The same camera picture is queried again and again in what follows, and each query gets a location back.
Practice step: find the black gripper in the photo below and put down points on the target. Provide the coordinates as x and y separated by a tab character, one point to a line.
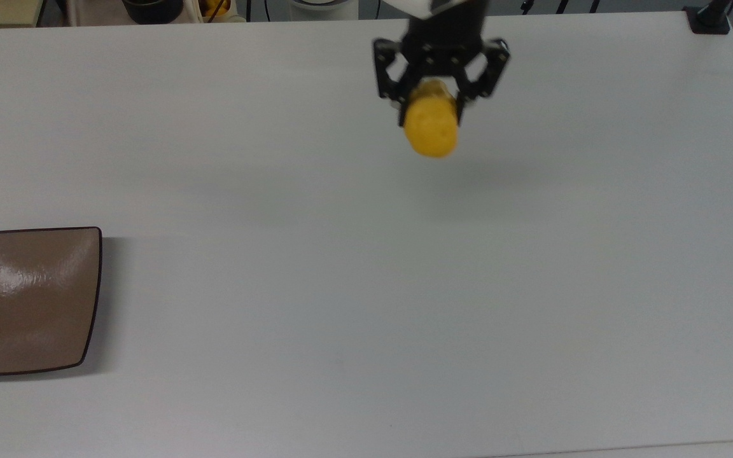
446	41

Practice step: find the yellow potato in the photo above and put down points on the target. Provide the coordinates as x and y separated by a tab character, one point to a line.
431	127

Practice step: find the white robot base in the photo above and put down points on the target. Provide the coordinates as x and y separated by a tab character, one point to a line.
324	9

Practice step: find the brown square ceramic plate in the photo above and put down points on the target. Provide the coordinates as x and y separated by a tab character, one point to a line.
26	299

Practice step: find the black tripod legs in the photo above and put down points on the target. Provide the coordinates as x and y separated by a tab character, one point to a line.
560	6

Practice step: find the small yellow object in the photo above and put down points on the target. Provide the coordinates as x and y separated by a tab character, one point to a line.
217	7

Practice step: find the black table clamp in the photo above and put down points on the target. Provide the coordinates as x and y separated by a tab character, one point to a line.
709	20

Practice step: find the black round pot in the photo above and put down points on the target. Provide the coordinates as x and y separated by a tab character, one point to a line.
152	10

